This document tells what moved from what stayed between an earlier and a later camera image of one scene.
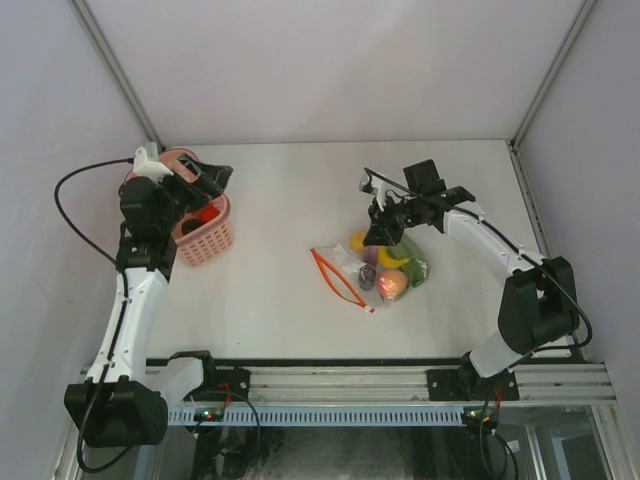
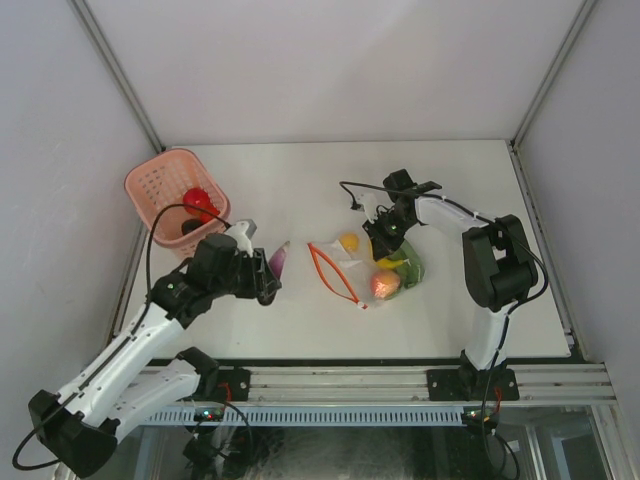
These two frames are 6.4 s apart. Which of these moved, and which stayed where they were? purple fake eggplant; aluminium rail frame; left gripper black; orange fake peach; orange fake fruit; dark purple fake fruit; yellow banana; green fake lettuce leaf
Moved: left gripper black; orange fake peach; purple fake eggplant; orange fake fruit
Stayed: aluminium rail frame; yellow banana; green fake lettuce leaf; dark purple fake fruit
